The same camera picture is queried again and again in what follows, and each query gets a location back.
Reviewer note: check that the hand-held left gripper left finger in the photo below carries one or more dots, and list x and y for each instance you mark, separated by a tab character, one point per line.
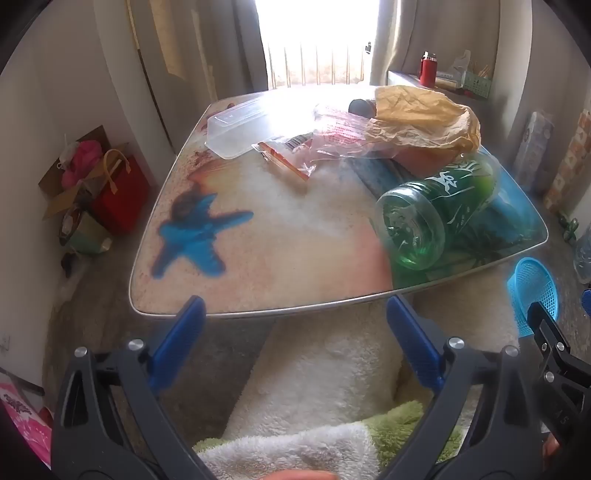
180	334

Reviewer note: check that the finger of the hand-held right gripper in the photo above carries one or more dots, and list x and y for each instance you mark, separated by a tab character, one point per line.
587	302
547	332

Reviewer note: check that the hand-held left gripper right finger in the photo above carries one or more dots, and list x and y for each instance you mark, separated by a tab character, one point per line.
413	341

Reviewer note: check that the blue mesh waste basket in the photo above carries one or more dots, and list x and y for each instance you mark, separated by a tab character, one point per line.
531	286

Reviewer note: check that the green plastic bottle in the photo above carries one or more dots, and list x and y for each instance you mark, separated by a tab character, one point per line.
443	203

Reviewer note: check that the orange-striped clear packet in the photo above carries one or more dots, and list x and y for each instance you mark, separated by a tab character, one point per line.
288	159

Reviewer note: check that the clear plastic food container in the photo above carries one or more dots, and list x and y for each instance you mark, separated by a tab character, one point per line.
235	129

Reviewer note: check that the clear red-print plastic bag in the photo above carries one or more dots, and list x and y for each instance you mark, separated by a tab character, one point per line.
346	134

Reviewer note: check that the brown paper bag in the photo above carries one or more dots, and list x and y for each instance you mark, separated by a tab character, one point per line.
420	115

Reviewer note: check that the person's right hand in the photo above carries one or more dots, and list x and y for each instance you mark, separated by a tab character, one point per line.
551	450

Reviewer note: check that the large blue water jug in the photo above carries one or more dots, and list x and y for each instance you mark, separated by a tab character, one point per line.
584	254

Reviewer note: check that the white fluffy rug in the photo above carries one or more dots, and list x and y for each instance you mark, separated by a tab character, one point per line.
332	364

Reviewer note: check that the pale green paper bag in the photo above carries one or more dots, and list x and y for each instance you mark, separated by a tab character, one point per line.
87	235

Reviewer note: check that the red gift bag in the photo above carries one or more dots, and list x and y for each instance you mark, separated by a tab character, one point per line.
122	198

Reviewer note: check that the person's green white fluffy clothing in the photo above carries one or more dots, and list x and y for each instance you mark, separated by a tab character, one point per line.
300	452

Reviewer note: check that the toilet paper pack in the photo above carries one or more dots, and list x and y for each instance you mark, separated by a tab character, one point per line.
533	152

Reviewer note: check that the pink printed bag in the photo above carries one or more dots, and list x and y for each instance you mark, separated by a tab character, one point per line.
25	420

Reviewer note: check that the brown cardboard box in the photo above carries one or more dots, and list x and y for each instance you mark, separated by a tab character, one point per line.
55	194

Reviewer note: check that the pink soft bundle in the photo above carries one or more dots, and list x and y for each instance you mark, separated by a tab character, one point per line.
83	159

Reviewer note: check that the green plastic storage basket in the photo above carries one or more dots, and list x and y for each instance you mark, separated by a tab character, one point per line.
478	84

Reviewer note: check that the stack of books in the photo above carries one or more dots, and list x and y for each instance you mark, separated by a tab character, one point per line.
448	82

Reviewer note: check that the grey low cabinet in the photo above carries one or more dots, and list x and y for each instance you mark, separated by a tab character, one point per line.
401	78

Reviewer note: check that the red thermos flask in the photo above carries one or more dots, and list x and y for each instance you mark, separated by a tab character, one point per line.
427	70

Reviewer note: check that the window railing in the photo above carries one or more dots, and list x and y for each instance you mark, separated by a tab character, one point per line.
318	64

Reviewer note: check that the beige curtain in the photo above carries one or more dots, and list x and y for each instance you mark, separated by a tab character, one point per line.
221	41
434	27

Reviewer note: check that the white wall socket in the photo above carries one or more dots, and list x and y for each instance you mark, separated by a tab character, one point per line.
4	344

